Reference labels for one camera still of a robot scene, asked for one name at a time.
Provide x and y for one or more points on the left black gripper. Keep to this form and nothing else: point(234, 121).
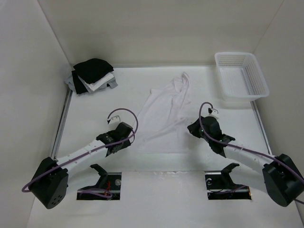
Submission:
point(126, 144)

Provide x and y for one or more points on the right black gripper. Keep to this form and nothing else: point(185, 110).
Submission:
point(193, 128)

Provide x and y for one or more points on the white tank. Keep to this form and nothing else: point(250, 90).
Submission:
point(96, 85)
point(163, 119)

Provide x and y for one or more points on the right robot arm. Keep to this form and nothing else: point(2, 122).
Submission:
point(277, 176)

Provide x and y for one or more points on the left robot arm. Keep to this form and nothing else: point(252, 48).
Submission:
point(79, 171)

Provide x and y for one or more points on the white folded tank top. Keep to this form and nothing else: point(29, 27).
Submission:
point(96, 85)

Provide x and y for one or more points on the lower black folded tank top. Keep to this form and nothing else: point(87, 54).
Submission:
point(79, 86)

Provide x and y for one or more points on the black folded tank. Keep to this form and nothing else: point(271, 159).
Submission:
point(93, 70)
point(79, 86)

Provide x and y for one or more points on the grey folded tank top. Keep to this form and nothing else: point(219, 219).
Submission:
point(112, 84)

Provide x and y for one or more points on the white plastic basket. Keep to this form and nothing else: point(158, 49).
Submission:
point(240, 77)

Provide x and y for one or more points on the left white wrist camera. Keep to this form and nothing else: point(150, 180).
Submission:
point(113, 120)

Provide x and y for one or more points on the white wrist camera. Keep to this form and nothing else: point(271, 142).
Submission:
point(213, 113)
point(113, 120)

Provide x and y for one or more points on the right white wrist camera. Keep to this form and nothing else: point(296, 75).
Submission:
point(213, 113)

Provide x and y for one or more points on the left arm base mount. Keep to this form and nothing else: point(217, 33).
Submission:
point(109, 186)

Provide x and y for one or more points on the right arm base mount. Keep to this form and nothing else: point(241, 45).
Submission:
point(221, 187)

